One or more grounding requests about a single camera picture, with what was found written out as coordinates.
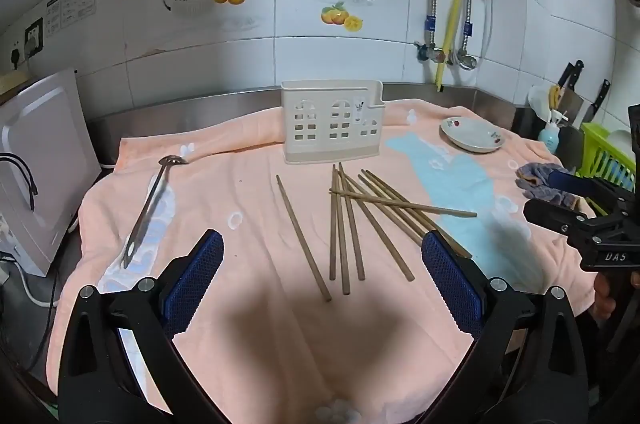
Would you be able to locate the beige plastic utensil holder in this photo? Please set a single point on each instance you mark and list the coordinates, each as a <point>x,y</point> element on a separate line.
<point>320,154</point>

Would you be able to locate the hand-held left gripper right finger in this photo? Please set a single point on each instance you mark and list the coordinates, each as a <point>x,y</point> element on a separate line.
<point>452,284</point>

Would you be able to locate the peach printed towel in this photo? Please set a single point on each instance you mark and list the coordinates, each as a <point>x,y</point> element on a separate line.
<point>240,184</point>

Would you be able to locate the blue spray bottle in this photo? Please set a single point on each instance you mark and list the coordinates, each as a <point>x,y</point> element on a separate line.
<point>550,137</point>

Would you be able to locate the bunch of wooden chopsticks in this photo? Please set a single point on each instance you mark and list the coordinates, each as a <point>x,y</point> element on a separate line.
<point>344,254</point>

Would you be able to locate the white notice sticker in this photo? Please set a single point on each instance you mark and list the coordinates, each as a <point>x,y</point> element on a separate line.
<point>70,4</point>

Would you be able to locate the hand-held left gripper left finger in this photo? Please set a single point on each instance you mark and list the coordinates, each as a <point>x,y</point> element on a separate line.
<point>195,284</point>

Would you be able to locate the silver valve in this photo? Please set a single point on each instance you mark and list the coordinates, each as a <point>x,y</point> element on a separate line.
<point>466,60</point>

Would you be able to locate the white bowl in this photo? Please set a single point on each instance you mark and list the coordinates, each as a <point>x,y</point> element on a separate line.
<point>622,142</point>

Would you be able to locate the white countertop appliance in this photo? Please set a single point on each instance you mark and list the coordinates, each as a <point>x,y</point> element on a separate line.
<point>45,154</point>

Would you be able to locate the white fruit-print plate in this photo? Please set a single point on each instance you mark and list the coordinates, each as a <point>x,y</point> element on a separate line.
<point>472,137</point>

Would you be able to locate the yellow gas pipe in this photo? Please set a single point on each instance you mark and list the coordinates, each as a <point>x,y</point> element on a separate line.
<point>457,4</point>

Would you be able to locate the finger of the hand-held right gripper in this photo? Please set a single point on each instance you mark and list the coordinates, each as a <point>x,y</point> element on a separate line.
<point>575,182</point>
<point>555,214</point>

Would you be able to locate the black wall socket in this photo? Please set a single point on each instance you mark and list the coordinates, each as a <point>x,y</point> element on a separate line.
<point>34,37</point>

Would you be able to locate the metal slotted spoon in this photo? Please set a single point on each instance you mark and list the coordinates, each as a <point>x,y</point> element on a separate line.
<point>173,161</point>

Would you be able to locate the green dish rack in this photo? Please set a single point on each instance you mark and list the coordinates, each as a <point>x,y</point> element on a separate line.
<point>595,154</point>

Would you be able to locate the person's right hand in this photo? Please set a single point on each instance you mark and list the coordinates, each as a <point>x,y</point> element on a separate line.
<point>604,299</point>

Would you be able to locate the grey cloth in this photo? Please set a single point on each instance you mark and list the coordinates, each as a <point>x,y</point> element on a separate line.
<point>537,176</point>

